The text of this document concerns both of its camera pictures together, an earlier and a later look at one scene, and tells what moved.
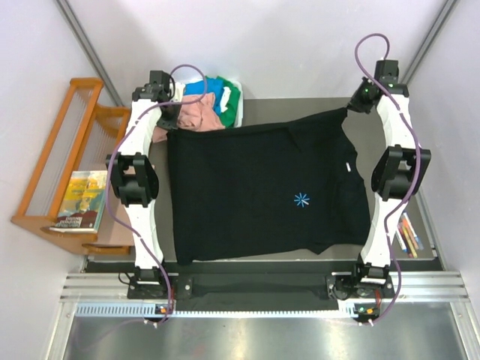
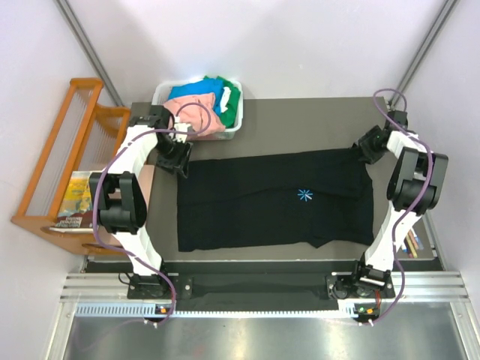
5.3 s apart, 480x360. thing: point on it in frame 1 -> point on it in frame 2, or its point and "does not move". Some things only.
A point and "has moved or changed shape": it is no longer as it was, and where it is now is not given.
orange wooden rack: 88,138 does not move
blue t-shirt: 213,85 does not move
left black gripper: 169,117 -> 175,162
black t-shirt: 269,189 has moved or changed shape
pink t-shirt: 201,115 does not move
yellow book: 82,206 does not move
